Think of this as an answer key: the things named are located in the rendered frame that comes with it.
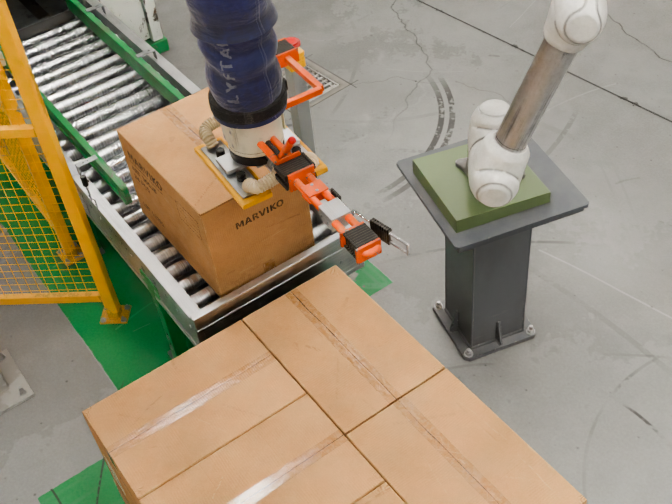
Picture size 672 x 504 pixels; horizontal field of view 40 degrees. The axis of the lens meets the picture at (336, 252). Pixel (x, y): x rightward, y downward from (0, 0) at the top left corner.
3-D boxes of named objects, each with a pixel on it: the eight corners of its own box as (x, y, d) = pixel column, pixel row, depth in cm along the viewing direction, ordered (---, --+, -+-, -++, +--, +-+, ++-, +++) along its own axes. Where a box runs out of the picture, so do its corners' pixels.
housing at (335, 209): (318, 218, 247) (316, 206, 244) (339, 208, 249) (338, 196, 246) (331, 233, 242) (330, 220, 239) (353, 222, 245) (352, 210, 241)
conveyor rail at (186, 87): (90, 28, 486) (80, -5, 473) (99, 24, 488) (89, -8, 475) (349, 266, 346) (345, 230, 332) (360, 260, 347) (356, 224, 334)
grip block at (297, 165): (274, 178, 261) (271, 162, 257) (303, 164, 264) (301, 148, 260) (288, 194, 255) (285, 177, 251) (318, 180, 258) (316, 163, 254)
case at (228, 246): (142, 212, 356) (115, 129, 328) (229, 167, 371) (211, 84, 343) (221, 299, 319) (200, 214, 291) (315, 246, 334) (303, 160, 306)
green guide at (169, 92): (67, 8, 473) (62, -7, 467) (86, 1, 477) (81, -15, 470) (227, 155, 375) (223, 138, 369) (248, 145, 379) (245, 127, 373)
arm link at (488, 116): (514, 143, 318) (519, 90, 303) (516, 177, 305) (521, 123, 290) (467, 142, 320) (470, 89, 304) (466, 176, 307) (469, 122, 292)
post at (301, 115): (308, 240, 416) (279, 50, 346) (320, 233, 419) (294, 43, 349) (316, 248, 412) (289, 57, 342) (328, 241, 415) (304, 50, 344)
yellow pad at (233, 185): (194, 152, 289) (191, 139, 285) (222, 140, 292) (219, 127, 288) (243, 211, 267) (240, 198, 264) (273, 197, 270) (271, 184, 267)
